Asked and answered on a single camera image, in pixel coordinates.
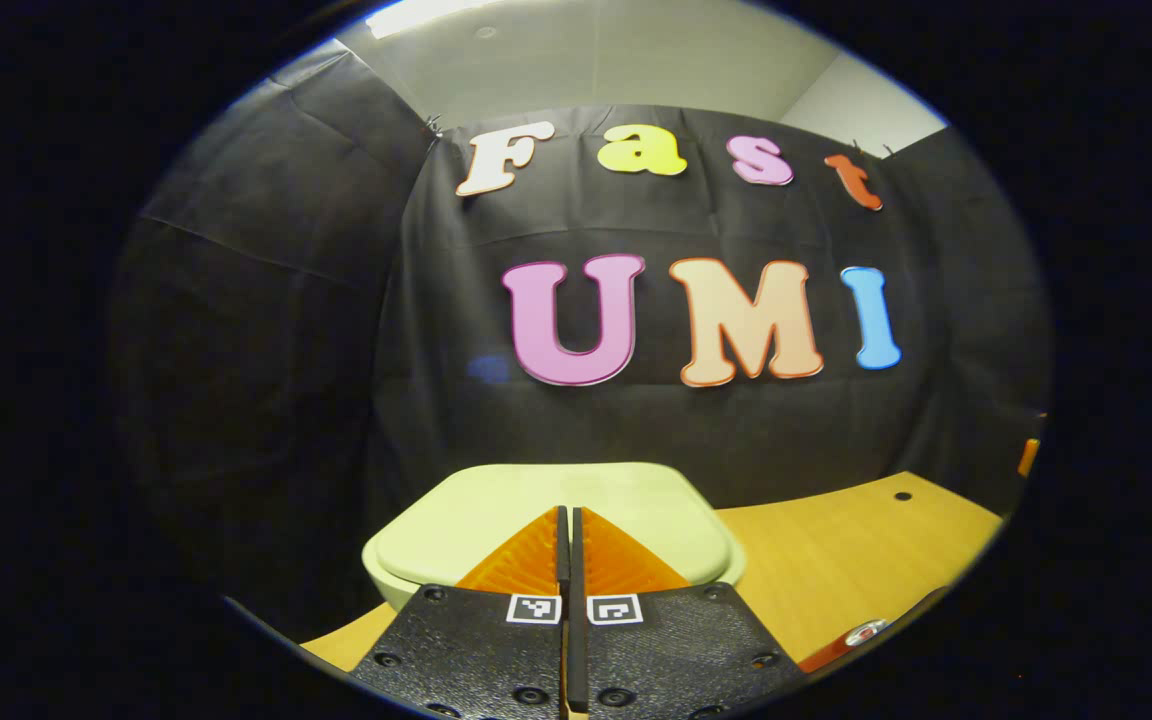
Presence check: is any green desktop garbage bin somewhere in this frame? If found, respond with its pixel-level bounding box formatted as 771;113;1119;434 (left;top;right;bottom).
362;461;748;612

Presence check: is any red pop can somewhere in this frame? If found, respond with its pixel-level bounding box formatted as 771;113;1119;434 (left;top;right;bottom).
797;618;893;674

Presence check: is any wooden desktop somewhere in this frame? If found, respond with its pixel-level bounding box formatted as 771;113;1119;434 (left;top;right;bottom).
301;472;1005;693

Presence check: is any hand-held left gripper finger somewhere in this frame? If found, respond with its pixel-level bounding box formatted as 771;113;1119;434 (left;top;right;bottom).
572;505;807;720
348;505;573;720

